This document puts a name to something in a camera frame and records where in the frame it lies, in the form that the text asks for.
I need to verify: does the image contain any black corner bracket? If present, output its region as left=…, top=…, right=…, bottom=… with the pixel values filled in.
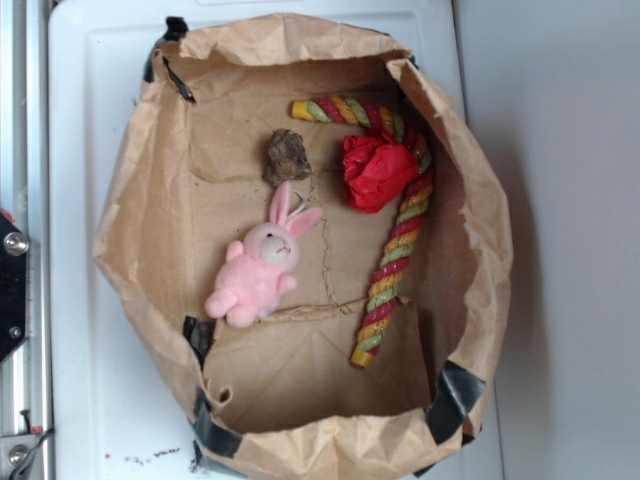
left=0, top=208, right=30, bottom=363

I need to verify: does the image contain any brown paper bag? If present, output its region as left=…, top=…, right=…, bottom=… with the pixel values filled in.
left=94, top=13, right=513, bottom=479

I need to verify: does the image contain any brown rock chunk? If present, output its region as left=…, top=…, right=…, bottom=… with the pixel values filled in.
left=263, top=129, right=312, bottom=187

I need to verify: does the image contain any aluminium frame rail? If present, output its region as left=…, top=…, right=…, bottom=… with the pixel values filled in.
left=1, top=1, right=55, bottom=479

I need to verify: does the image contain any white plastic tray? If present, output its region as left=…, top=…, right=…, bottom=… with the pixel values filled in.
left=48, top=1, right=503, bottom=479

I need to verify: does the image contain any multicolour twisted rope toy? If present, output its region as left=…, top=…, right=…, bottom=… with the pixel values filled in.
left=291, top=96, right=434, bottom=369

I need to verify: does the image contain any red paper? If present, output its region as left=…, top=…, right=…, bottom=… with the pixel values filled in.
left=342, top=129, right=419, bottom=213

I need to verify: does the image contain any pink plush bunny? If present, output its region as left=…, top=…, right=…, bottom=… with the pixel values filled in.
left=204, top=181, right=323, bottom=328

